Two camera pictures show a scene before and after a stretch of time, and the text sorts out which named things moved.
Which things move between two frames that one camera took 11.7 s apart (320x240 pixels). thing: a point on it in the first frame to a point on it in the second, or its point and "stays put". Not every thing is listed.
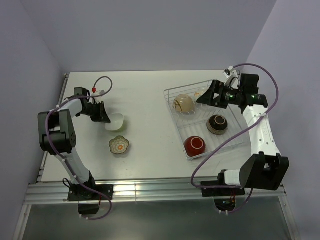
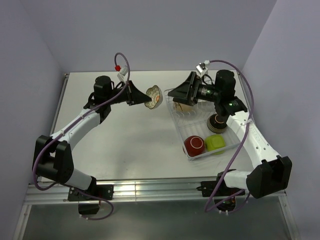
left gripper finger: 103,117 to 138,96
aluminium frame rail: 57,193 stays put
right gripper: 207,98 to 185,93
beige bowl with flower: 183,102 stays put
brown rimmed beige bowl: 217,124 stays put
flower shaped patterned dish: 119,145 to 156,94
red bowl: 194,145 stays put
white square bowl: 116,120 to 215,142
